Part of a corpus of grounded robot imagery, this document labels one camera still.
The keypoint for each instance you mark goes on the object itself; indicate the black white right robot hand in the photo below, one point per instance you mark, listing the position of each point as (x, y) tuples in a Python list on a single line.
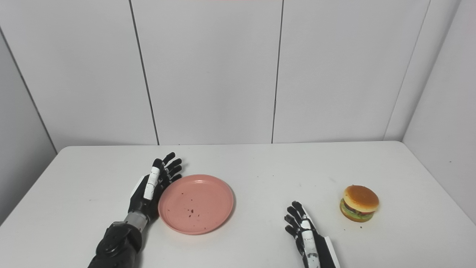
[(310, 242)]

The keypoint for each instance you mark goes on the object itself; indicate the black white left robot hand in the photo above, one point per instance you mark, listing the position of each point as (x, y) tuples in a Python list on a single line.
[(145, 197)]

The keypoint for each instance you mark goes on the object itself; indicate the pink round plate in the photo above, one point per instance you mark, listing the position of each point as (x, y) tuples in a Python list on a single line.
[(196, 204)]

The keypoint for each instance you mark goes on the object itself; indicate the toy hamburger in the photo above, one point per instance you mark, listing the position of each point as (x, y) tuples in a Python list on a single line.
[(360, 203)]

